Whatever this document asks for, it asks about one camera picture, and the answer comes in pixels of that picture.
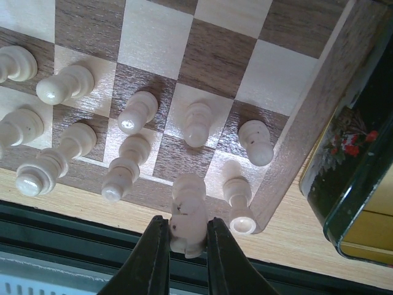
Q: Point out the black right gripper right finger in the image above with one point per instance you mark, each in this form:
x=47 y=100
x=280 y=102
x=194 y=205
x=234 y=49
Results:
x=229 y=270

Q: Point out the white pawn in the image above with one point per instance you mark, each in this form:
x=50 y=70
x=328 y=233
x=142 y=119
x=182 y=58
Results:
x=74 y=81
x=125 y=170
x=17 y=64
x=189 y=220

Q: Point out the wooden chess board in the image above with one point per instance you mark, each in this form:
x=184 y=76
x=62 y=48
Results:
x=244 y=59

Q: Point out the white queen on board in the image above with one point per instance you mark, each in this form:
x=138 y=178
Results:
x=19 y=127

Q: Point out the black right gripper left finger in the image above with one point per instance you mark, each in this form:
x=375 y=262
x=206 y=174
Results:
x=146 y=271

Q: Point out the gold interior green tin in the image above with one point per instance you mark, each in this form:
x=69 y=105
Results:
x=348 y=178

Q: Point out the white king on board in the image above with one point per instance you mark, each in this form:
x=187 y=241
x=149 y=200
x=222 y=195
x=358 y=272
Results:
x=39 y=176

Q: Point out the white bishop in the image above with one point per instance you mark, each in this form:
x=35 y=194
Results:
x=254 y=137

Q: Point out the white slotted cable duct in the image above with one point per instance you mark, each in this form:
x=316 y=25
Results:
x=24 y=275

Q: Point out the white piece tin top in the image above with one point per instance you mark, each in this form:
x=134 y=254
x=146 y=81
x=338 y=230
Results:
x=198 y=121
x=140 y=109

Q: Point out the white rook on board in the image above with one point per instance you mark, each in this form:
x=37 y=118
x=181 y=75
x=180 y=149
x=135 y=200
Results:
x=237 y=193

